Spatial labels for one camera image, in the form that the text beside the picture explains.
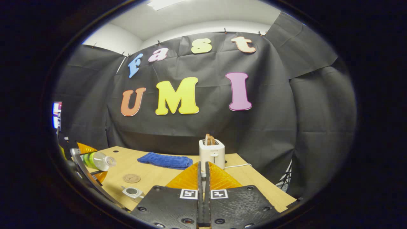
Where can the white toaster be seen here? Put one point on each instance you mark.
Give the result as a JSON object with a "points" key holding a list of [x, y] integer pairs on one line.
{"points": [[211, 152]]}

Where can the clear green-label water bottle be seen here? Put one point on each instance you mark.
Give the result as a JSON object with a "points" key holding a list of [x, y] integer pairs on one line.
{"points": [[95, 160]]}

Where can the bread slice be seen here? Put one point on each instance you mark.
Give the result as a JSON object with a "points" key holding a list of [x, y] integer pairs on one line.
{"points": [[208, 140]]}

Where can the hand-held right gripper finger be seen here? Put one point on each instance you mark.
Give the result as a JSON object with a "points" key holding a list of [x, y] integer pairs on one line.
{"points": [[200, 203], [207, 203]]}

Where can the computer monitor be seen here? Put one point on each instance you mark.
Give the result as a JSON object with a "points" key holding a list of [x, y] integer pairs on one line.
{"points": [[57, 116]]}

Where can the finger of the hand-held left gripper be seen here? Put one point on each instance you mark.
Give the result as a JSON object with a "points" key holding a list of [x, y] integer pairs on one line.
{"points": [[86, 149], [100, 176]]}

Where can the blue folded towel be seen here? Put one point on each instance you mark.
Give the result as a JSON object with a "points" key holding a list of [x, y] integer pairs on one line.
{"points": [[165, 160]]}

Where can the ceiling light panel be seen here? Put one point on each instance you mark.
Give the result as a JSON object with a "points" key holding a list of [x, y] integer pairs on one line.
{"points": [[162, 3]]}

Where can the round cork coaster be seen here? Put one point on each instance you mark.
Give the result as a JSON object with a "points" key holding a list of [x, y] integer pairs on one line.
{"points": [[131, 178]]}

